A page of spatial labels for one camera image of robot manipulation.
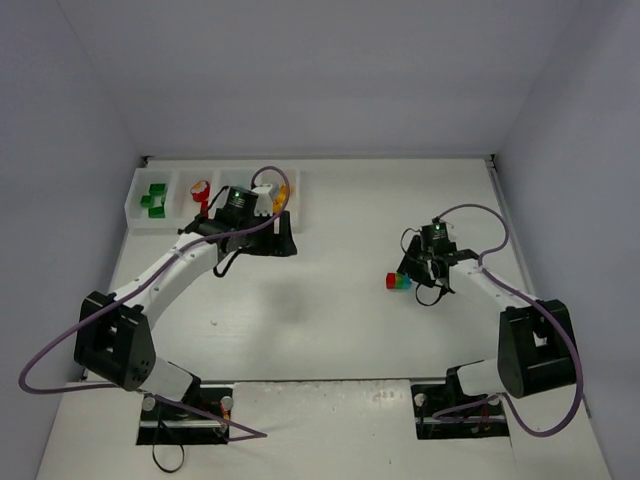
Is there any red round lego brick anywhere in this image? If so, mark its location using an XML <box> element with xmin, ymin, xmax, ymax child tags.
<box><xmin>190</xmin><ymin>180</ymin><xmax>210</xmax><ymax>203</ymax></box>

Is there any green stepped lego brick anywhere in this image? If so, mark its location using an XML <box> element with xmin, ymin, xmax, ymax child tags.
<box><xmin>147</xmin><ymin>197</ymin><xmax>166</xmax><ymax>219</ymax></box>

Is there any green lego brick stack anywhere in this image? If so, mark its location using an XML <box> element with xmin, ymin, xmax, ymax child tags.
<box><xmin>148</xmin><ymin>183</ymin><xmax>167</xmax><ymax>197</ymax></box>

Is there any yellow black striped lego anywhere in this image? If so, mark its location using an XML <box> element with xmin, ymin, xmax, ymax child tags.
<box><xmin>273</xmin><ymin>195</ymin><xmax>286</xmax><ymax>212</ymax></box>

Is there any red lego stack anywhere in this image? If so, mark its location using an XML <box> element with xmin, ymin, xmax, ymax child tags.
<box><xmin>385</xmin><ymin>272</ymin><xmax>396</xmax><ymax>289</ymax></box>

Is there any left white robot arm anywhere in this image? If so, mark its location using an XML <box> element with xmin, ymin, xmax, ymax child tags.
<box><xmin>74</xmin><ymin>184</ymin><xmax>297</xmax><ymax>406</ymax></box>

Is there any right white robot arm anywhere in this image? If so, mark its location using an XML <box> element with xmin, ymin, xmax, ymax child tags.
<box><xmin>397</xmin><ymin>222</ymin><xmax>578</xmax><ymax>399</ymax></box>

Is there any clear plastic sorting tray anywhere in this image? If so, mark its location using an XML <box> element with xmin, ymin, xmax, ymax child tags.
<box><xmin>124</xmin><ymin>167</ymin><xmax>284</xmax><ymax>231</ymax></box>

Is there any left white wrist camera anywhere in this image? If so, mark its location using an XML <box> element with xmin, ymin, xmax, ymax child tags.
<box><xmin>251</xmin><ymin>183</ymin><xmax>280</xmax><ymax>217</ymax></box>

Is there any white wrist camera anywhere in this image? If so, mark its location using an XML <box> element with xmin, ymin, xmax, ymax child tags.
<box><xmin>446</xmin><ymin>223</ymin><xmax>456</xmax><ymax>241</ymax></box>
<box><xmin>251</xmin><ymin>183</ymin><xmax>280</xmax><ymax>217</ymax></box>

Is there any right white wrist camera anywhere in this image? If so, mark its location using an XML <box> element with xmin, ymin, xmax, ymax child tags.
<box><xmin>446</xmin><ymin>223</ymin><xmax>456</xmax><ymax>241</ymax></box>

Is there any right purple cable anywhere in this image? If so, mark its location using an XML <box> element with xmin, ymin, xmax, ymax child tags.
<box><xmin>431</xmin><ymin>203</ymin><xmax>585</xmax><ymax>437</ymax></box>

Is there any purple cable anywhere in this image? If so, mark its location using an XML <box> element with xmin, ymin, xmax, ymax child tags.
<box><xmin>431</xmin><ymin>203</ymin><xmax>585</xmax><ymax>437</ymax></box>
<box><xmin>17</xmin><ymin>165</ymin><xmax>268</xmax><ymax>443</ymax></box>

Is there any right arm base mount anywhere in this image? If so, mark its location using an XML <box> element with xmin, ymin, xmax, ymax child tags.
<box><xmin>411</xmin><ymin>383</ymin><xmax>510</xmax><ymax>441</ymax></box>

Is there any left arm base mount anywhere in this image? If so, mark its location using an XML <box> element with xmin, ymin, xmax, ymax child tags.
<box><xmin>136</xmin><ymin>384</ymin><xmax>233</xmax><ymax>446</ymax></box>

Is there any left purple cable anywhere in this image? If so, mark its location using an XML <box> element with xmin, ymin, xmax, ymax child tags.
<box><xmin>17</xmin><ymin>165</ymin><xmax>268</xmax><ymax>443</ymax></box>

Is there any black cable loop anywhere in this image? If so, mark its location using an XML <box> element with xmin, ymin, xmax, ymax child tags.
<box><xmin>151</xmin><ymin>419</ymin><xmax>185</xmax><ymax>474</ymax></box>

